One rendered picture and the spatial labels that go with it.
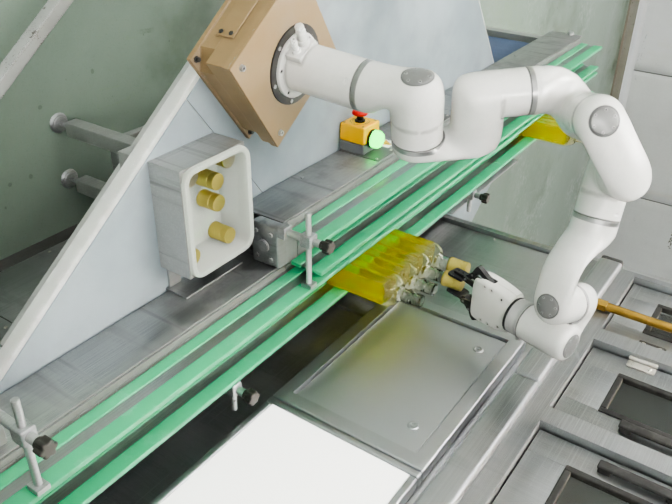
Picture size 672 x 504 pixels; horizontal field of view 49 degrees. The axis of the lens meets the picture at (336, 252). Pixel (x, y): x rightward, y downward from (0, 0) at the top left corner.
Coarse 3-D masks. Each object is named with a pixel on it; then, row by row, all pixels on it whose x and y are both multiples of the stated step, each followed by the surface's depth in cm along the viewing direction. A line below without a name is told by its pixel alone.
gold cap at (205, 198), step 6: (198, 192) 142; (204, 192) 142; (210, 192) 142; (198, 198) 142; (204, 198) 141; (210, 198) 141; (216, 198) 140; (222, 198) 142; (198, 204) 143; (204, 204) 141; (210, 204) 140; (216, 204) 141; (222, 204) 142; (216, 210) 141
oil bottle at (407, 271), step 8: (360, 256) 164; (368, 256) 164; (376, 256) 164; (384, 256) 164; (376, 264) 161; (384, 264) 161; (392, 264) 161; (400, 264) 161; (408, 264) 161; (400, 272) 158; (408, 272) 158; (416, 272) 160; (408, 280) 158; (408, 288) 159
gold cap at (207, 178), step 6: (198, 174) 140; (204, 174) 139; (210, 174) 138; (216, 174) 138; (198, 180) 140; (204, 180) 139; (210, 180) 138; (216, 180) 139; (222, 180) 140; (204, 186) 140; (210, 186) 138; (216, 186) 139
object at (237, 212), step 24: (192, 168) 129; (216, 168) 144; (240, 168) 142; (192, 192) 141; (216, 192) 147; (240, 192) 145; (192, 216) 143; (216, 216) 149; (240, 216) 147; (192, 240) 134; (216, 240) 149; (240, 240) 149; (192, 264) 136; (216, 264) 142
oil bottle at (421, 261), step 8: (384, 240) 170; (376, 248) 167; (384, 248) 167; (392, 248) 167; (400, 248) 167; (408, 248) 167; (392, 256) 165; (400, 256) 164; (408, 256) 164; (416, 256) 164; (424, 256) 164; (416, 264) 162; (424, 264) 162; (424, 272) 163
